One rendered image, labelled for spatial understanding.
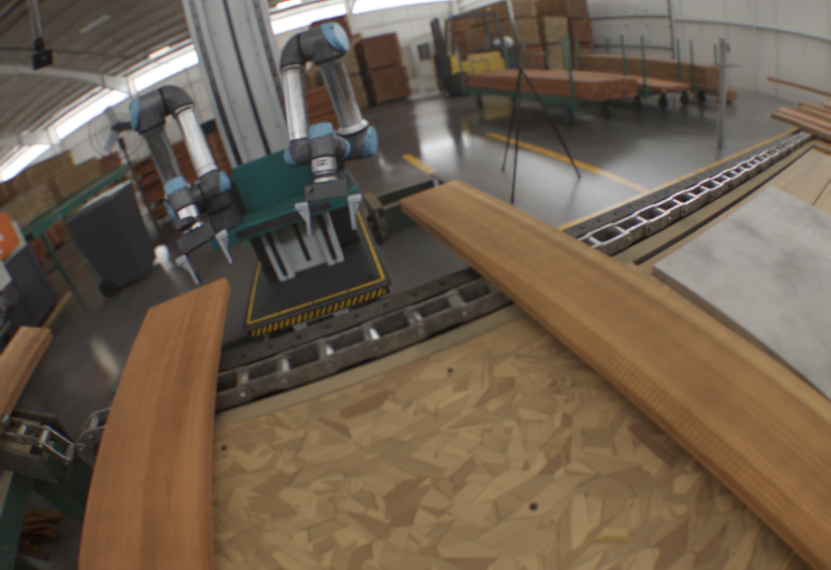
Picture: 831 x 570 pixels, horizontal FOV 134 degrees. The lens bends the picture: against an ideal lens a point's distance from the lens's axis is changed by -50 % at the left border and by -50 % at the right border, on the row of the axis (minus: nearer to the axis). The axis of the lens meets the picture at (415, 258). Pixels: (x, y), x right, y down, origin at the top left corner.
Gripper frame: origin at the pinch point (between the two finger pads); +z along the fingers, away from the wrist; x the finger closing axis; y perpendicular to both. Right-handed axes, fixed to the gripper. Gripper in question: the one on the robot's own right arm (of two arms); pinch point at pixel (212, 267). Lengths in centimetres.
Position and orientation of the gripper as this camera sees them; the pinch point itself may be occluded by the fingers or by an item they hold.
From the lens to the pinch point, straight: 117.8
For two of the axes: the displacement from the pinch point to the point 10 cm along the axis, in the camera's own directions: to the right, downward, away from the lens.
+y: -2.4, -0.7, 9.7
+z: 4.4, 8.8, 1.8
